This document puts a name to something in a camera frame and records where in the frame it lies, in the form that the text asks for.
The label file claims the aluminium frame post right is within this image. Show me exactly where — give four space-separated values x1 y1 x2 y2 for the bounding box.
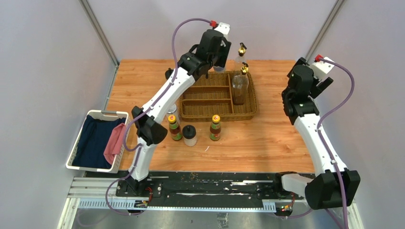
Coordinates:
305 0 346 62

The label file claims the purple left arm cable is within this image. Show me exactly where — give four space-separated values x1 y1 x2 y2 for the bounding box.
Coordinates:
105 18 213 217

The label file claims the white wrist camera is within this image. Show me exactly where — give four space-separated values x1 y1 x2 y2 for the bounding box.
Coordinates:
210 20 230 37
309 54 334 81

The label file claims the aluminium frame post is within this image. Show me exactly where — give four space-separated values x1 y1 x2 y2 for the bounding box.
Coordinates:
79 0 119 68
305 0 346 62

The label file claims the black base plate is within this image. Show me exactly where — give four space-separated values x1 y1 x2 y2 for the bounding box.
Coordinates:
116 170 304 209

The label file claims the wicker divided tray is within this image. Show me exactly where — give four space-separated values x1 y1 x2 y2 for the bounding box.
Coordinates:
178 71 258 122

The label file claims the black-lid spice jar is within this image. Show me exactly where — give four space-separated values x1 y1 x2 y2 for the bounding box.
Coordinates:
182 125 197 146
165 68 174 80

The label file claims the black-lid spice jar front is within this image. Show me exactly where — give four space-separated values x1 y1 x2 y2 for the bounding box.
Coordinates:
182 125 197 146

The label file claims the navy blue cloth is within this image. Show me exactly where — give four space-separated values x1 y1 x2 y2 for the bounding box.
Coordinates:
72 115 126 169

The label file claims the white laundry basket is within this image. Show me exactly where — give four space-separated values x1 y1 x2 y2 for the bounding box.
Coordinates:
66 110 129 173

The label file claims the silver-lid shaker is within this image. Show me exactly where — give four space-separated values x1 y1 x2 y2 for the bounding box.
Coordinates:
213 66 226 73
166 104 181 124

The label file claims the sauce bottle yellow cap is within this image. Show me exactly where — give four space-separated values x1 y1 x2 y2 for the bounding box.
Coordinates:
210 114 221 141
168 114 182 141

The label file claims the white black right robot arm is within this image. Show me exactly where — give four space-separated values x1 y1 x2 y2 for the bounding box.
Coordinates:
272 55 361 210

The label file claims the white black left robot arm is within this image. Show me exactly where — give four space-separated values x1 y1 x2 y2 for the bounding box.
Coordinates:
126 23 231 197

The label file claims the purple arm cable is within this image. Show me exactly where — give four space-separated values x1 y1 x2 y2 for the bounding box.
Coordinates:
316 57 356 229
105 18 213 217

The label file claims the pink cloth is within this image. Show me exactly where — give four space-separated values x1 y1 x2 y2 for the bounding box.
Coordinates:
103 123 126 165

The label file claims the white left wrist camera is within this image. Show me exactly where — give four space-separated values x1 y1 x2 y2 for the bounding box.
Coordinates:
210 20 230 37

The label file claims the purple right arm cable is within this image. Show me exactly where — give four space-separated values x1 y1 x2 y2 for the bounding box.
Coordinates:
316 57 356 229

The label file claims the black-lid spice jar rear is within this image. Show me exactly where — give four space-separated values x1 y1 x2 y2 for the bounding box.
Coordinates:
165 68 174 80

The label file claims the sauce bottle yellow cap left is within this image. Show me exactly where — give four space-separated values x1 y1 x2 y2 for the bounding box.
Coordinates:
168 114 182 141

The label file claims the clear oil bottle gold spout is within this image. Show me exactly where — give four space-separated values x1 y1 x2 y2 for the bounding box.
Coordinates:
233 42 247 72

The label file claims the oil bottle with brown residue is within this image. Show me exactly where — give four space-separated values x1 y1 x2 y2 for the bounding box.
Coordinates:
231 62 249 105

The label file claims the aluminium frame post left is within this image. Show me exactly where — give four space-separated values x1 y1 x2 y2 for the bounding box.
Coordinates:
79 0 119 68

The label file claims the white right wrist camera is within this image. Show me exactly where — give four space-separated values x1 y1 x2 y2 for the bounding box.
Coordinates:
309 54 334 81

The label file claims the sauce bottle yellow cap right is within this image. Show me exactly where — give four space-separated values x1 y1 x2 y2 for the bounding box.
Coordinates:
210 114 221 141

